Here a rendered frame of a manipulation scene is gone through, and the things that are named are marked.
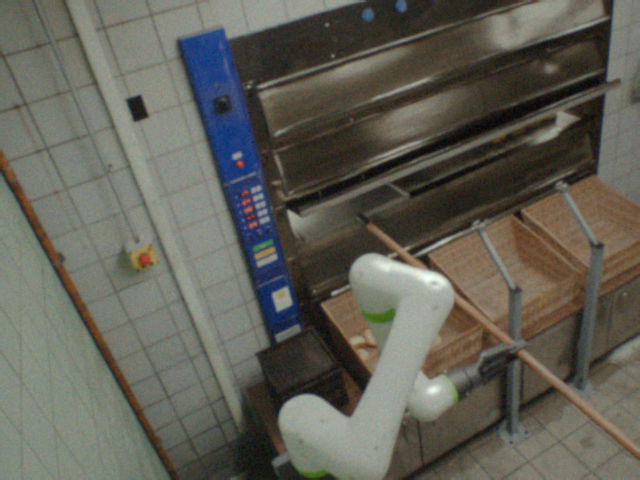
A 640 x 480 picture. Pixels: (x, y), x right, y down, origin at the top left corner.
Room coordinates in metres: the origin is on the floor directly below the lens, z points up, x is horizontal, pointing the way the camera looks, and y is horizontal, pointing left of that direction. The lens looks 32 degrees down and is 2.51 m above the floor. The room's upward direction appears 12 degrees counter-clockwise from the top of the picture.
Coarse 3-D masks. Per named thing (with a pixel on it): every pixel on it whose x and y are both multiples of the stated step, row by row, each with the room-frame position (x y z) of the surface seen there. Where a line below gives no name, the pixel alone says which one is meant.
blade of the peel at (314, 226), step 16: (368, 192) 2.33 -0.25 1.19; (384, 192) 2.30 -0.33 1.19; (400, 192) 2.27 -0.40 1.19; (336, 208) 2.25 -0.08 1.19; (352, 208) 2.22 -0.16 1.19; (368, 208) 2.19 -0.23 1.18; (384, 208) 2.16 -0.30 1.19; (304, 224) 2.16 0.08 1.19; (320, 224) 2.14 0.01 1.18; (336, 224) 2.09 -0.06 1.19; (304, 240) 2.02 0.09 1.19
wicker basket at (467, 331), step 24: (408, 264) 2.16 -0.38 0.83; (336, 312) 1.98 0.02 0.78; (456, 312) 1.90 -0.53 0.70; (336, 336) 1.88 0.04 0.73; (360, 336) 1.97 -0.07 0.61; (456, 336) 1.86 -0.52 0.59; (480, 336) 1.75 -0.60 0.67; (360, 360) 1.68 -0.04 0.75; (432, 360) 1.65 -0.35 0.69; (456, 360) 1.70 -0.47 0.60
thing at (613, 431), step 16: (368, 224) 2.01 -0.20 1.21; (384, 240) 1.88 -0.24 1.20; (400, 256) 1.77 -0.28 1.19; (464, 304) 1.41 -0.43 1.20; (480, 320) 1.32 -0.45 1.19; (496, 336) 1.24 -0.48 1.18; (544, 368) 1.07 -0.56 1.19; (560, 384) 1.01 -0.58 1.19; (576, 400) 0.95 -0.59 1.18; (592, 416) 0.89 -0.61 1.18; (608, 432) 0.84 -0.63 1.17; (624, 448) 0.79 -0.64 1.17
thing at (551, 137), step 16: (560, 128) 2.60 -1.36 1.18; (576, 128) 2.58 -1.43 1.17; (528, 144) 2.49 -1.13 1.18; (544, 144) 2.50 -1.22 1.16; (496, 160) 2.40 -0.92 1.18; (512, 160) 2.42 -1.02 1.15; (448, 176) 2.34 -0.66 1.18; (464, 176) 2.31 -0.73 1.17; (416, 192) 2.25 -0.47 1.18; (432, 192) 2.25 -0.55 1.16; (400, 208) 2.18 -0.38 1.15; (352, 224) 2.09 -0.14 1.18; (320, 240) 2.03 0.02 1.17
